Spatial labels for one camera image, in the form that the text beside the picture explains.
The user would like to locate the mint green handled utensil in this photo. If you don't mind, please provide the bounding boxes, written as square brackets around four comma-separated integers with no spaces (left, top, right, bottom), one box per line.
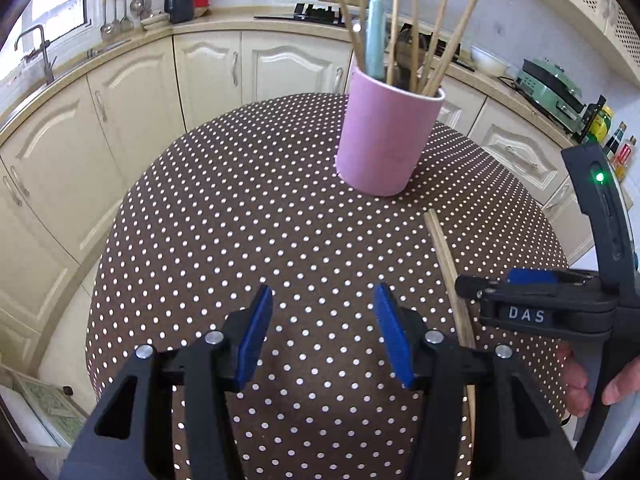
[364,0,386,81]

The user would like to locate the cream kitchen cabinets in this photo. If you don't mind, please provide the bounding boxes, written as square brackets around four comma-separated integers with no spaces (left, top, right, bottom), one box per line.
[0,29,626,376]

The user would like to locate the kitchen faucet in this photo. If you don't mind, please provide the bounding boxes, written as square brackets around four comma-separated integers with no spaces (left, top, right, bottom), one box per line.
[14,24,56,86]

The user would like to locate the person's right hand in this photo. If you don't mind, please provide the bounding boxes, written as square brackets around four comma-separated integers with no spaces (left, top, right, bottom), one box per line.
[556,341,640,418]

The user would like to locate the yellow green bottle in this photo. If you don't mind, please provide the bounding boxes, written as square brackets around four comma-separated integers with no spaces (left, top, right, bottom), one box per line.
[580,96,614,144]

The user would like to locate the green electric grill appliance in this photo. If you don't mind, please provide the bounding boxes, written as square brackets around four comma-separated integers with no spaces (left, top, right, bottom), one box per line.
[514,58,585,134]

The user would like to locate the pink utensil holder cup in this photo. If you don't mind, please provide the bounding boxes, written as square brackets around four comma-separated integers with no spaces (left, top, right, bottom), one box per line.
[335,68,446,197]

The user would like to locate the white ceramic bowl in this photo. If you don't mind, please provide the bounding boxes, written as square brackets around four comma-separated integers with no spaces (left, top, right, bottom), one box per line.
[470,46,509,78]

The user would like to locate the gas stove top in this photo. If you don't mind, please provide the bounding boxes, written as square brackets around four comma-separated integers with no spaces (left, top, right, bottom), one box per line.
[254,2,475,73]

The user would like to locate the window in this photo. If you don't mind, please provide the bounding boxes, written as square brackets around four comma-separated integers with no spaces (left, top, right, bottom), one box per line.
[0,0,86,77]

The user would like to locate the black electric kettle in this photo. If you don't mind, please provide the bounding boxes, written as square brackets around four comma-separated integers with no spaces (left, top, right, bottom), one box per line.
[164,0,194,24]

